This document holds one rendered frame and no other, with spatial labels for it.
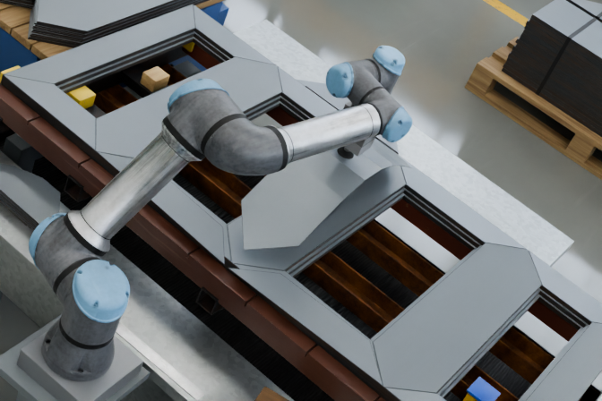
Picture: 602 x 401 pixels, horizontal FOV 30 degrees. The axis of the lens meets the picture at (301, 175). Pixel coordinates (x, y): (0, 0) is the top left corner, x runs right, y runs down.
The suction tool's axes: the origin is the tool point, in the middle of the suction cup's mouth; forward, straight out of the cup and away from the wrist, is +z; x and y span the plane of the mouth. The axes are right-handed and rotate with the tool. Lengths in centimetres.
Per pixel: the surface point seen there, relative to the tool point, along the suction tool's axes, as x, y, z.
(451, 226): -26.6, -26.6, 17.0
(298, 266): 22.7, -9.0, 17.1
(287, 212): 22.0, -0.6, 6.6
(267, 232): 27.9, -0.3, 10.0
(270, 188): 19.9, 6.5, 5.5
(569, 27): -253, 15, 53
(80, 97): 20, 65, 19
